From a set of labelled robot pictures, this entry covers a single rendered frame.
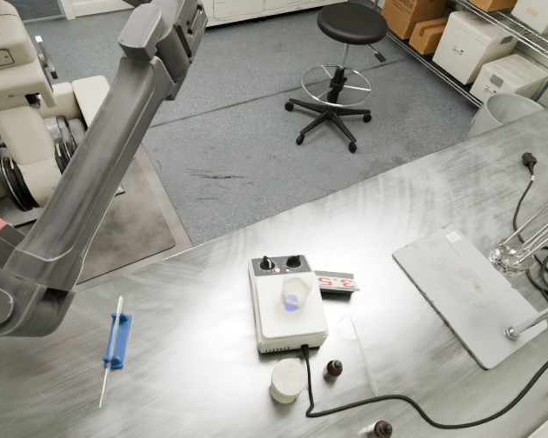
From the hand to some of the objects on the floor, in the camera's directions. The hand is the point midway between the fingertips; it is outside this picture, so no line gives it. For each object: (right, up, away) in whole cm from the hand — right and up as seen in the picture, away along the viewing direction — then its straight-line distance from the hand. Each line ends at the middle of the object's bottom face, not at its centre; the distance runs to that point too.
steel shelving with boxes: (+171, +111, +216) cm, 297 cm away
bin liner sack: (+162, +34, +158) cm, 229 cm away
